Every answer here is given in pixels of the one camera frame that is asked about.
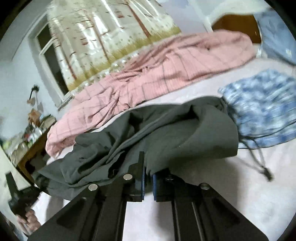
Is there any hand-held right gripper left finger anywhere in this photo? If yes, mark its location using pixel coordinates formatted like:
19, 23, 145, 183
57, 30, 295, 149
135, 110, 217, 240
28, 151, 146, 241

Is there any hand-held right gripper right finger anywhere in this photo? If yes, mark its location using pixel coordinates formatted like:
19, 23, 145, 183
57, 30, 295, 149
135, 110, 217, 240
152, 173, 270, 241

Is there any dark grey hooded jacket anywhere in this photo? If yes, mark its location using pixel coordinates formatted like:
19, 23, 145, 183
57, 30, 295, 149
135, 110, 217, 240
38, 96, 239, 201

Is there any person's left hand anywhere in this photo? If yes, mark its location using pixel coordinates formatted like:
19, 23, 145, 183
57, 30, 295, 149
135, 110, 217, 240
16, 209, 43, 235

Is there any white cabinet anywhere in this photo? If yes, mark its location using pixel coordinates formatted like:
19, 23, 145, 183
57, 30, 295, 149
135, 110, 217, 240
0, 148, 30, 190

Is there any wooden desk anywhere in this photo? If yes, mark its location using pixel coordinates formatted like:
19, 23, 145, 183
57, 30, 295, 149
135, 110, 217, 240
5, 116, 57, 186

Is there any pile of desk clutter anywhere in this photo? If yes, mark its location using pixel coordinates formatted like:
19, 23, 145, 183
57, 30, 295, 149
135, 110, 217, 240
2, 109, 57, 158

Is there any bed with light pink sheet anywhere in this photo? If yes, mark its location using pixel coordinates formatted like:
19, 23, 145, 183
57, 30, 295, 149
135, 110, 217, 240
30, 56, 296, 241

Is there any pink checked quilt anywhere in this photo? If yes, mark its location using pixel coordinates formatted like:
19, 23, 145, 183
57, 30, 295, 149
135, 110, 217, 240
46, 30, 257, 157

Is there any blue white patterned garment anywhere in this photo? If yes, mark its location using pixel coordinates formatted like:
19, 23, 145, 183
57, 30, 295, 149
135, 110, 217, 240
218, 70, 296, 181

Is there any white framed window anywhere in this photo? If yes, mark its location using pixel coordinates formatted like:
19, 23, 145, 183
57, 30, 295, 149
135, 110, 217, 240
28, 14, 70, 107

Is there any tree print curtain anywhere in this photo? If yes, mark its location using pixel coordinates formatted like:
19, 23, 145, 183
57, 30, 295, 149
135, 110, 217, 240
47, 0, 182, 93

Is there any wooden headboard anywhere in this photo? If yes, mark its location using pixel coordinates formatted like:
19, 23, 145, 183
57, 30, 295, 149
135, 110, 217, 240
211, 14, 263, 44

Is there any blue pillow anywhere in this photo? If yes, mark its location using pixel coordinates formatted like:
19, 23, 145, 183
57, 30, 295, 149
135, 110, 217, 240
257, 10, 296, 65

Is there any wall mounted lamp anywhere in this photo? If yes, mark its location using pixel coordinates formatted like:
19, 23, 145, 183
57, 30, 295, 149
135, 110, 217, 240
26, 85, 41, 105

